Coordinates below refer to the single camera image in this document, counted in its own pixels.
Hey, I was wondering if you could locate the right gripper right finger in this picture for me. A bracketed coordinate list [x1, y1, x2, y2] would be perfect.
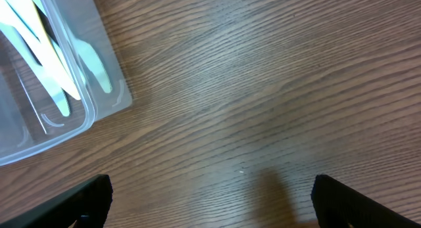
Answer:
[311, 175, 420, 228]

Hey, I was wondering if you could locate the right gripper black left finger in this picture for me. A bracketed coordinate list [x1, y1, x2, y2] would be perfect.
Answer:
[1, 174, 113, 228]

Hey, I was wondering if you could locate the pale blue plastic knife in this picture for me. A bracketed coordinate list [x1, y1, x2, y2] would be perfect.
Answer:
[28, 0, 113, 94]

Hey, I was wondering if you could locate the light blue plastic knife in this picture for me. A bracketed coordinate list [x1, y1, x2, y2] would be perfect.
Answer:
[1, 24, 70, 117]

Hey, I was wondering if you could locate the white plastic utensil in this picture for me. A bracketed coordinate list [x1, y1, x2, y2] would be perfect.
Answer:
[1, 0, 81, 100]

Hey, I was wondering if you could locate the yellow plastic knife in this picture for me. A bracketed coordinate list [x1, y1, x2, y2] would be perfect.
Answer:
[14, 0, 54, 50]

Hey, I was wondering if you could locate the right clear plastic container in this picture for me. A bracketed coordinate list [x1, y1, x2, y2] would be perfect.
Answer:
[1, 0, 132, 165]

